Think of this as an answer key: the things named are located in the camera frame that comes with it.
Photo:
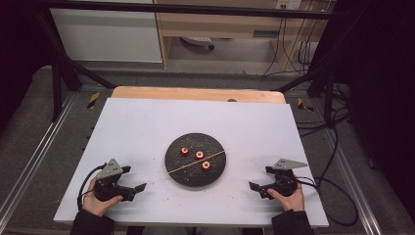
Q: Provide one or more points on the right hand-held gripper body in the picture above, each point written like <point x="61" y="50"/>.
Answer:
<point x="284" y="182"/>

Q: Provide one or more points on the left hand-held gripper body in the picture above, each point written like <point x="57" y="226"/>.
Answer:
<point x="109" y="182"/>

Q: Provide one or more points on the thin wooden skewer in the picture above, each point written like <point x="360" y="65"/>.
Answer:
<point x="186" y="166"/>

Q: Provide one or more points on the red hawthorn piece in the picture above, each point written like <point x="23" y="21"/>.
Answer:
<point x="206" y="165"/>
<point x="184" y="150"/>
<point x="199" y="154"/>

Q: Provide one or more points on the round black speckled plate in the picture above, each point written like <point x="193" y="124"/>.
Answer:
<point x="192" y="178"/>

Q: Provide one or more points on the person's right hand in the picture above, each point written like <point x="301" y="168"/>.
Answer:
<point x="292" y="200"/>

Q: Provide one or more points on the person's left hand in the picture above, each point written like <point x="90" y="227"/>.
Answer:
<point x="94" y="204"/>

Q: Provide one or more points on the white table sheet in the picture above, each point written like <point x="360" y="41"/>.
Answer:
<point x="140" y="130"/>

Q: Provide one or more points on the yellow black floor tape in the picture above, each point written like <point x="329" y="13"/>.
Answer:
<point x="304" y="105"/>
<point x="93" y="100"/>

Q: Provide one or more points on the light wooden table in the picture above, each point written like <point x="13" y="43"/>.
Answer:
<point x="182" y="93"/>

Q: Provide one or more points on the white cabinet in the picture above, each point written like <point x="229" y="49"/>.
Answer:
<point x="107" y="36"/>

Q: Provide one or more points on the black curtain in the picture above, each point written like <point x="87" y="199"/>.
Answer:
<point x="16" y="49"/>
<point x="385" y="81"/>

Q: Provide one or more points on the white flat device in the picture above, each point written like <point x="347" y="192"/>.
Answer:
<point x="195" y="40"/>

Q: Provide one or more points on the light wooden desk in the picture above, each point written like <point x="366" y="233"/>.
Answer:
<point x="208" y="24"/>

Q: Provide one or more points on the aluminium floor rail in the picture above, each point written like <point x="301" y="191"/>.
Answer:
<point x="36" y="153"/>
<point x="354" y="182"/>

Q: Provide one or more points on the white wall power socket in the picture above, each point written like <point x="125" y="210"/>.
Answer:
<point x="288" y="4"/>

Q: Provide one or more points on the black metal frame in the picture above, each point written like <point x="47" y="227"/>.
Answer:
<point x="182" y="8"/>

